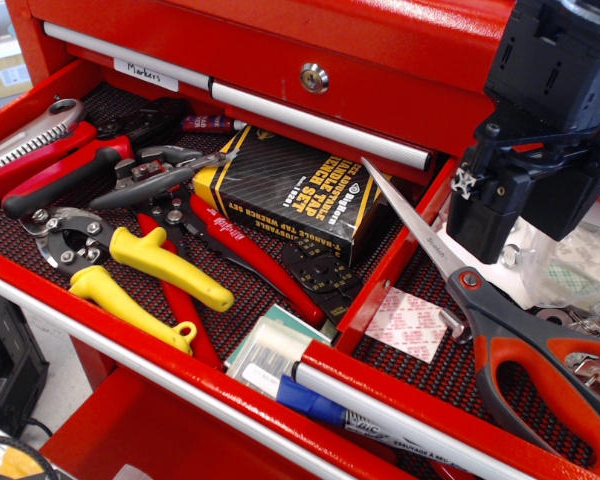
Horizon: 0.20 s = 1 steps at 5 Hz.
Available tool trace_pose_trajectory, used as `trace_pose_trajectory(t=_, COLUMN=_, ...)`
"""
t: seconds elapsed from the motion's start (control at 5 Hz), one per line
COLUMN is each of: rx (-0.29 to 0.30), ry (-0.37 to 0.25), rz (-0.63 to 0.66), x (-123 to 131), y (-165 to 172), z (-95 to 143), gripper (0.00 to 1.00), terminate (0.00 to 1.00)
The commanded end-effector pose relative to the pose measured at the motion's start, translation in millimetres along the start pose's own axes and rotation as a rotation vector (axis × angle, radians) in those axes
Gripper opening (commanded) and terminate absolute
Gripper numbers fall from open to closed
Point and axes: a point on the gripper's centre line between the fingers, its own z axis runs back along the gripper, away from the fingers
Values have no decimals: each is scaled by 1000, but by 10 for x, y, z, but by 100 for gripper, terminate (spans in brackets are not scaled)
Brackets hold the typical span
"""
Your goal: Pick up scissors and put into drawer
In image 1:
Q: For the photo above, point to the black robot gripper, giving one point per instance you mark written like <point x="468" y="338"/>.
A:
<point x="544" y="134"/>

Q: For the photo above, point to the grey and orange scissors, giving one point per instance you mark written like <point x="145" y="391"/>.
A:
<point x="505" y="333"/>

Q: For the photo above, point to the silver hex bolt lower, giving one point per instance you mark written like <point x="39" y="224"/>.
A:
<point x="510" y="256"/>

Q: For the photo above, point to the white paper sheets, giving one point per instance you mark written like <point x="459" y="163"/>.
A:
<point x="507" y="280"/>

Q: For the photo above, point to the clear plastic bag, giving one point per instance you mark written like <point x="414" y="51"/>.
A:
<point x="563" y="273"/>

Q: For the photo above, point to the silver flat washer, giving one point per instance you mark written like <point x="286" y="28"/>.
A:
<point x="556" y="316"/>

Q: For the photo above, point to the silver pan head screw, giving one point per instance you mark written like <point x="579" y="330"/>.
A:
<point x="460" y="330"/>

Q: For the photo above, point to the white adhesive strip packet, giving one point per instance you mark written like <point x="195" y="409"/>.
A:
<point x="409" y="324"/>

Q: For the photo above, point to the silver key bunch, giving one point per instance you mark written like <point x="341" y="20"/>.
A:
<point x="585" y="366"/>

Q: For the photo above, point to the black yellow tap wrench box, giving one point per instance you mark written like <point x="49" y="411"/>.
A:
<point x="291" y="190"/>

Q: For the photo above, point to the silver cabinet lock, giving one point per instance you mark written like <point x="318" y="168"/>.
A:
<point x="314" y="78"/>

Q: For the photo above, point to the clear plastic bit case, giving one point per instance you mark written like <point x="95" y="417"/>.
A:
<point x="275" y="343"/>

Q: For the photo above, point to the blue capped BIC marker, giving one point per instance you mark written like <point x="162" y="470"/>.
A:
<point x="317" y="407"/>

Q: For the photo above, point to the red tool chest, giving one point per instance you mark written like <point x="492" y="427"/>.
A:
<point x="405" y="90"/>

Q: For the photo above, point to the red threadlocker tube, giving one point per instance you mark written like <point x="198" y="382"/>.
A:
<point x="211" y="124"/>

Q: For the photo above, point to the black crimping tool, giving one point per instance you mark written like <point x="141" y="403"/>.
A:
<point x="147" y="125"/>

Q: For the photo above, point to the white markers label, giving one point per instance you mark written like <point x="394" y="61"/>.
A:
<point x="145" y="74"/>

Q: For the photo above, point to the black electronic box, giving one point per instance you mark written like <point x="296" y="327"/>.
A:
<point x="23" y="369"/>

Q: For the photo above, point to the cardboard box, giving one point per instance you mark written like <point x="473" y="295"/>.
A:
<point x="14" y="75"/>

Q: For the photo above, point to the red handled wire stripper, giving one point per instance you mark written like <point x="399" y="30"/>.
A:
<point x="319" y="287"/>

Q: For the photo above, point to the grey handled cutter pliers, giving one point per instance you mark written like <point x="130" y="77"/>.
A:
<point x="155" y="171"/>

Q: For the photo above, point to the red black handled pliers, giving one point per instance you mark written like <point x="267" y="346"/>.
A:
<point x="59" y="179"/>

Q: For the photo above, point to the yellow handled tin snips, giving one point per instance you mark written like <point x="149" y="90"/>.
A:
<point x="77" y="243"/>

